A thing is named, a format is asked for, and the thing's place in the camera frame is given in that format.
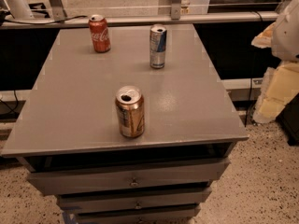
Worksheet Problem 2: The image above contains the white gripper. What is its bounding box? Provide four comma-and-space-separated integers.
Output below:
251, 0, 299, 123

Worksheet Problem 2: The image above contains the silver blue redbull can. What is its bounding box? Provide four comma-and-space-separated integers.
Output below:
149, 24, 167, 69

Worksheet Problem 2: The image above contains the gold soda can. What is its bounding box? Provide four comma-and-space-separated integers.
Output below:
115, 86, 145, 138

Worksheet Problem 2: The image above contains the red coca-cola can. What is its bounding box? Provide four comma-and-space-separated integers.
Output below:
89, 14, 111, 53

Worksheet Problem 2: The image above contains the grey drawer cabinet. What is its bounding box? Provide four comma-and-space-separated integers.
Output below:
3, 24, 247, 224

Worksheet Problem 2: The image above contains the white pipe top left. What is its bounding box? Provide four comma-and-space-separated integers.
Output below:
6, 0, 34, 19

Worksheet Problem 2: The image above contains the metal frame rail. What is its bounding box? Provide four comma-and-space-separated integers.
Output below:
0, 11, 278, 30

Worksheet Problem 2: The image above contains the black cable on rail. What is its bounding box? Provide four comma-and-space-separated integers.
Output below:
3, 14, 89, 25

